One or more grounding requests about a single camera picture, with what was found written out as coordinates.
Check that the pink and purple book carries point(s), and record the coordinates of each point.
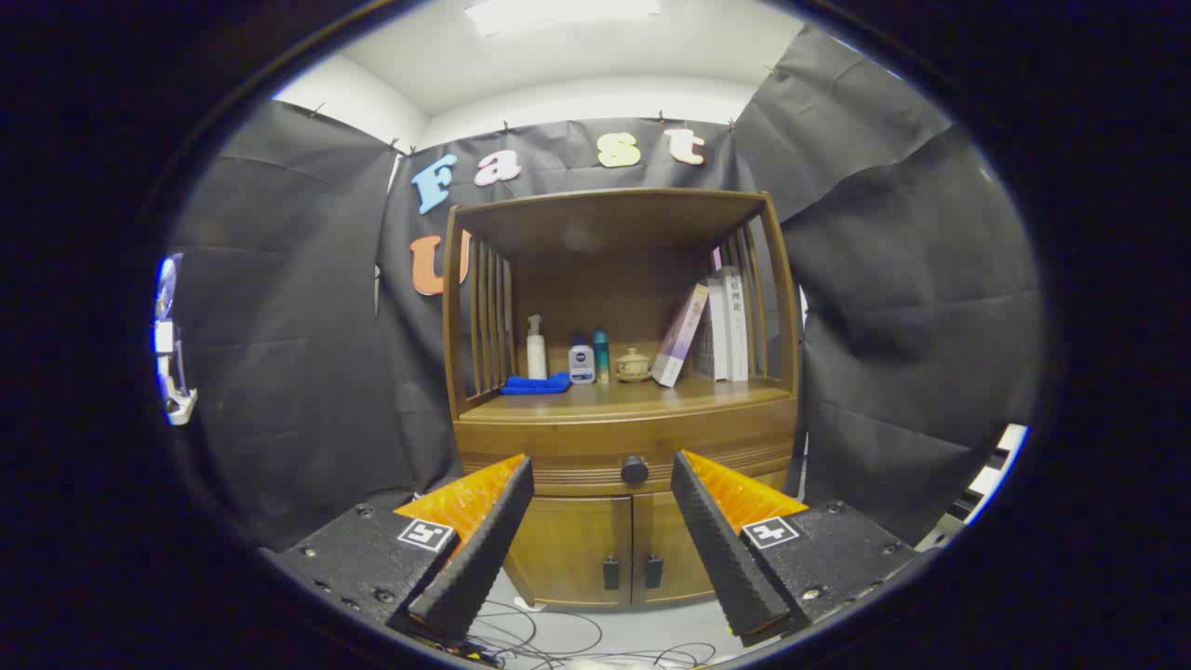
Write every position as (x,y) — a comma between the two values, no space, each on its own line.
(679,337)

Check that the blue folded cloth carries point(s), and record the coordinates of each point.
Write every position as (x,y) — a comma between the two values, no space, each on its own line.
(535,383)

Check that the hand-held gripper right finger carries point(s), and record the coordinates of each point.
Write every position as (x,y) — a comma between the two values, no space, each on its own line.
(726,558)

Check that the wooden countertop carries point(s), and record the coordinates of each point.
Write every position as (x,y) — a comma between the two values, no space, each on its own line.
(633,395)

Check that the teal bottle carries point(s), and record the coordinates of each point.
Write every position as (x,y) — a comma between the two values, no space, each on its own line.
(602,358)

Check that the wooden cabinet door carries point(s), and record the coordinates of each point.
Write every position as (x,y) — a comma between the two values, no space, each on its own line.
(665,540)
(568,549)

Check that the white spray bottle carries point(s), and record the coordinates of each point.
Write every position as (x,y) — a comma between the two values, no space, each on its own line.
(537,358)

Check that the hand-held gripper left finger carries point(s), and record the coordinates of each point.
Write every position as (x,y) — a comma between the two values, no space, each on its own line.
(484,558)

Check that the white bottle with blue cap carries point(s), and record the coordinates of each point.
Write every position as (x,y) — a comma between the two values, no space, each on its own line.
(582,365)

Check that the white patterned book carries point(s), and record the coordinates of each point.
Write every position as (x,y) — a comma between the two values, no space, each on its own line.
(716,335)

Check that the white equipment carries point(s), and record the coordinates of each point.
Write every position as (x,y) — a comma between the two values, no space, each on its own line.
(181,405)

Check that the black round drawer knob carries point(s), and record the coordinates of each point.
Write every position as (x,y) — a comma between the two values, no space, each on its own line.
(635,470)

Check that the wooden cabinet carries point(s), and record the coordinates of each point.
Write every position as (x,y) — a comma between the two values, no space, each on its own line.
(605,233)

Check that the beige lidded tea cup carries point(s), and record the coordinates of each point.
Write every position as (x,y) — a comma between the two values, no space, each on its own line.
(634,366)

